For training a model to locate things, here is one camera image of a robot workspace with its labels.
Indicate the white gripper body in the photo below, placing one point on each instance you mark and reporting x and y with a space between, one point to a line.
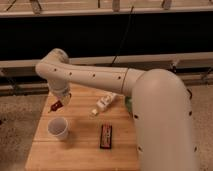
63 95

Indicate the white plastic bottle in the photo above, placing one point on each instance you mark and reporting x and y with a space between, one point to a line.
103 103

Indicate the red pepper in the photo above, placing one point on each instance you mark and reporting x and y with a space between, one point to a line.
55 106

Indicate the upper metal rail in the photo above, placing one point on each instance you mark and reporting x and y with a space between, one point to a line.
41 8

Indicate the green object behind arm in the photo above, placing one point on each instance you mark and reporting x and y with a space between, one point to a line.
128 104

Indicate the lower metal rail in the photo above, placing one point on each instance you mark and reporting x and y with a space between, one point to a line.
180 60

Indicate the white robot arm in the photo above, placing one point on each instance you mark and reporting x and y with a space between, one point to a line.
160 103

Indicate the metal rail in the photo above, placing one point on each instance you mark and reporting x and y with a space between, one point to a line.
41 8
180 60

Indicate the dark red rectangular box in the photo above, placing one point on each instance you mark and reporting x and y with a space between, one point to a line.
106 136

